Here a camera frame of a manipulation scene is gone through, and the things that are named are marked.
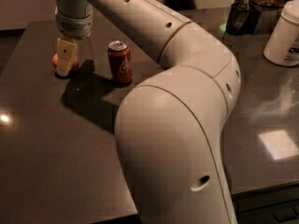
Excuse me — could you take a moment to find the red soda can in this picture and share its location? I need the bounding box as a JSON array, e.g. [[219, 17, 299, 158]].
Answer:
[[107, 40, 133, 84]]

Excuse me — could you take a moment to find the white cylindrical canister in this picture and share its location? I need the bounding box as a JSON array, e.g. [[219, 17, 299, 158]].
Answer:
[[263, 0, 299, 66]]

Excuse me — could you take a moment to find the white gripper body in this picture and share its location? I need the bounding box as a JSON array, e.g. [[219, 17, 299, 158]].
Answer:
[[55, 8, 93, 39]]

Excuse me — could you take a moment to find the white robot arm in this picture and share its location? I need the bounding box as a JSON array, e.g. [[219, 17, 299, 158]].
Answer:
[[55, 0, 241, 224]]

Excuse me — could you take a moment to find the red apple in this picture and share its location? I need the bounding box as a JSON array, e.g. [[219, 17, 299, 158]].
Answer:
[[52, 53, 79, 75]]

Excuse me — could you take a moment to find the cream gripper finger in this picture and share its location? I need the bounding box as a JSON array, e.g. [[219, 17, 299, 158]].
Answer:
[[56, 36, 78, 77]]

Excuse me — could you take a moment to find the black cup holder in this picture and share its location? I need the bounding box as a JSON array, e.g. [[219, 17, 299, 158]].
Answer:
[[226, 2, 261, 35]]

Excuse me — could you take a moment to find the dark drawer handle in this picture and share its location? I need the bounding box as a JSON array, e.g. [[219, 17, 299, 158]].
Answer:
[[272, 207, 299, 223]]

